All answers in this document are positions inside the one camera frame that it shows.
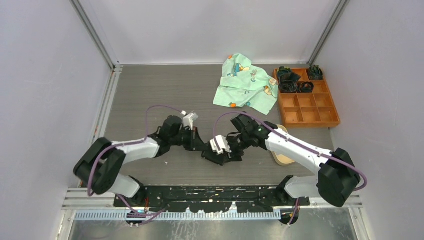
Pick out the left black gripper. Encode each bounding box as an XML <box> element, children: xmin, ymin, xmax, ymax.
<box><xmin>170</xmin><ymin>126</ymin><xmax>208</xmax><ymax>152</ymax></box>

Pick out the beige oval tray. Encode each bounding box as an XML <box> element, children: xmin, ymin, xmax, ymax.
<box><xmin>274</xmin><ymin>124</ymin><xmax>296</xmax><ymax>167</ymax></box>

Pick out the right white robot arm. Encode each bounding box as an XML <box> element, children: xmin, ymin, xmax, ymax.
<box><xmin>201</xmin><ymin>111</ymin><xmax>367</xmax><ymax>208</ymax></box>

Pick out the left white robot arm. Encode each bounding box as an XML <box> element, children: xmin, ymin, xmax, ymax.
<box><xmin>73</xmin><ymin>112</ymin><xmax>207</xmax><ymax>207</ymax></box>

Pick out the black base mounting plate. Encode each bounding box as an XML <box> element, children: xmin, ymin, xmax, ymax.
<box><xmin>110</xmin><ymin>185</ymin><xmax>310</xmax><ymax>213</ymax></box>

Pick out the green cartoon print cloth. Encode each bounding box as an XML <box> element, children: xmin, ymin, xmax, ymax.
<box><xmin>213</xmin><ymin>53</ymin><xmax>278</xmax><ymax>115</ymax></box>

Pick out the orange compartment tray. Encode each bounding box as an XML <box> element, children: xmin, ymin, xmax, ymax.
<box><xmin>277</xmin><ymin>67</ymin><xmax>341</xmax><ymax>128</ymax></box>

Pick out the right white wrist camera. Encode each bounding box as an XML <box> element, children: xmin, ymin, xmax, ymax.
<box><xmin>209</xmin><ymin>135</ymin><xmax>231</xmax><ymax>155</ymax></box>

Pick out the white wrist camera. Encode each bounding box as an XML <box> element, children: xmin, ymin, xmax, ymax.
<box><xmin>209</xmin><ymin>135</ymin><xmax>231</xmax><ymax>155</ymax></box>
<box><xmin>180</xmin><ymin>110</ymin><xmax>199</xmax><ymax>130</ymax></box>

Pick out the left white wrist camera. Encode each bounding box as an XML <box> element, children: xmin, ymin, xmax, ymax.
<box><xmin>180</xmin><ymin>110</ymin><xmax>199</xmax><ymax>130</ymax></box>

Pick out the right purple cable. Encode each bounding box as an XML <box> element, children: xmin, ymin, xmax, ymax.
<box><xmin>212</xmin><ymin>111</ymin><xmax>369</xmax><ymax>227</ymax></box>

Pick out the purple cable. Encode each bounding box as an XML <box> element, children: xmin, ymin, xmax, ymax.
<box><xmin>86</xmin><ymin>105</ymin><xmax>186</xmax><ymax>227</ymax></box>
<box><xmin>212</xmin><ymin>111</ymin><xmax>369</xmax><ymax>227</ymax></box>

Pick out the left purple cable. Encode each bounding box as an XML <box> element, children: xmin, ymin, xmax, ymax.
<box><xmin>86</xmin><ymin>105</ymin><xmax>186</xmax><ymax>227</ymax></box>

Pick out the aluminium cable duct rail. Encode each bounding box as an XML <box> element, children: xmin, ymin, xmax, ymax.
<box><xmin>74</xmin><ymin>209</ymin><xmax>281</xmax><ymax>221</ymax></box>

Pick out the black coiled strap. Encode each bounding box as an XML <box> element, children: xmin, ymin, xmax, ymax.
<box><xmin>278</xmin><ymin>80</ymin><xmax>299</xmax><ymax>94</ymax></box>
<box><xmin>306</xmin><ymin>64</ymin><xmax>324</xmax><ymax>81</ymax></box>
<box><xmin>297</xmin><ymin>81</ymin><xmax>315</xmax><ymax>94</ymax></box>
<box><xmin>276</xmin><ymin>66</ymin><xmax>302</xmax><ymax>83</ymax></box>

